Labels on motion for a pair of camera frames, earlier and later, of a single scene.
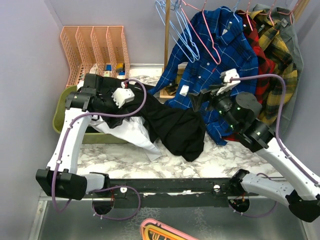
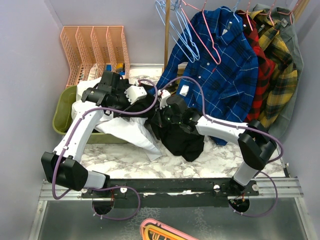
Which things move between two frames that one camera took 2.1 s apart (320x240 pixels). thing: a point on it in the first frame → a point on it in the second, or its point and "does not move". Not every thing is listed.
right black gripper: (197, 99) → (157, 118)
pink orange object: (151, 229) does not move
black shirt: (181, 130) does not move
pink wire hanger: (216, 62) does not move
